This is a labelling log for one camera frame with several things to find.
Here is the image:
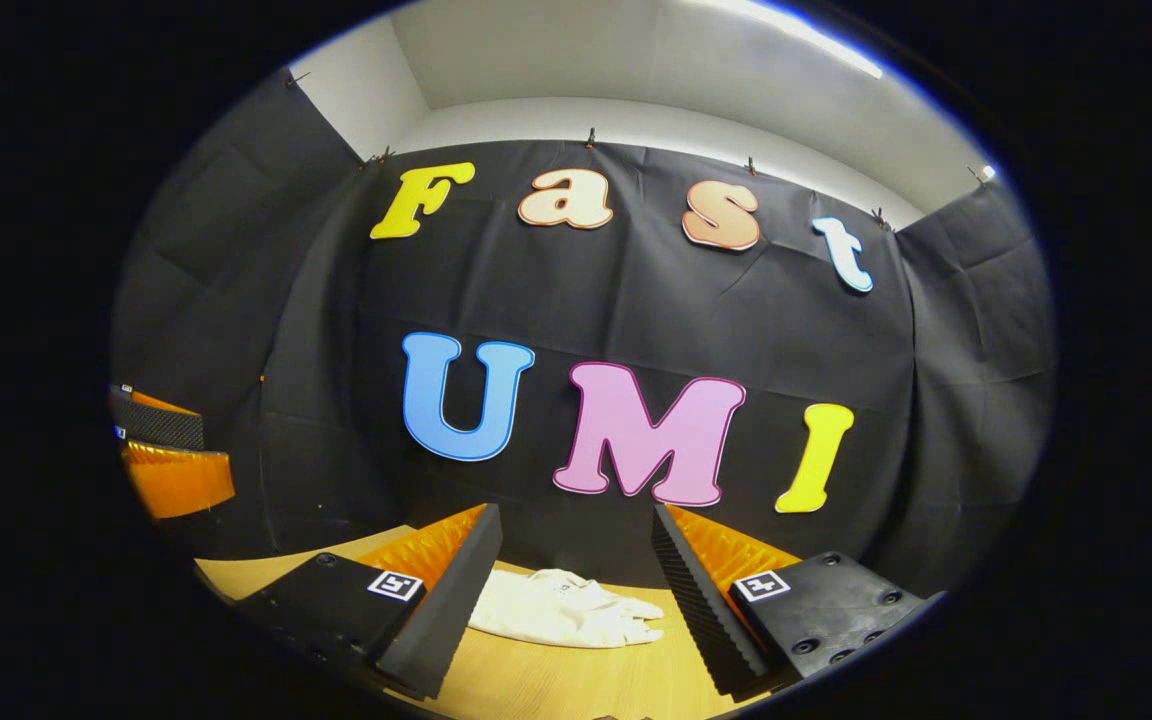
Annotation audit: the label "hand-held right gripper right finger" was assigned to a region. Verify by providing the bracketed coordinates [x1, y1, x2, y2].
[653, 503, 937, 701]

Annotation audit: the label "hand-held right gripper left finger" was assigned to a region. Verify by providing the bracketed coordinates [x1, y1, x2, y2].
[234, 503, 505, 701]

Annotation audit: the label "cream button shirt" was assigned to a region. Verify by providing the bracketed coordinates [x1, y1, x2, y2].
[468, 568, 666, 650]

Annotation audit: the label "black backdrop cloth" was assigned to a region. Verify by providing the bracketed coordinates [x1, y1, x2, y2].
[111, 65, 1057, 601]

